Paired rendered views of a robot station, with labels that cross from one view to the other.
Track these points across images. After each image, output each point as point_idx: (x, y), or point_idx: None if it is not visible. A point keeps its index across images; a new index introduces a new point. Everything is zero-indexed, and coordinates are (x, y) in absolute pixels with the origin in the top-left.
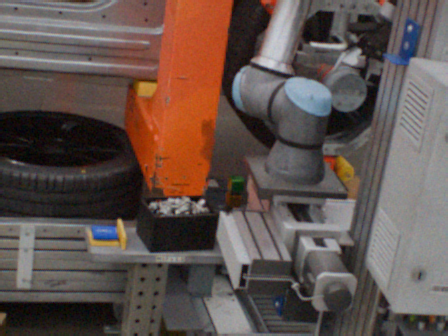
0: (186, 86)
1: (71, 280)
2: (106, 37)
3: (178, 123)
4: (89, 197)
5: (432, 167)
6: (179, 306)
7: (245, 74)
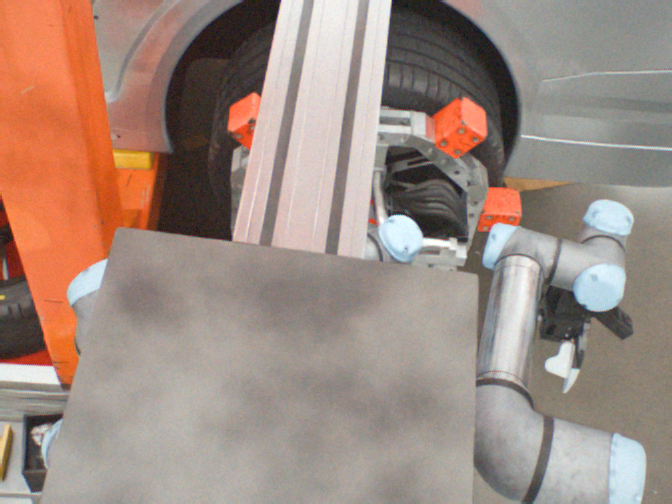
0: (63, 308)
1: (1, 414)
2: None
3: (66, 337)
4: (14, 326)
5: None
6: None
7: (54, 442)
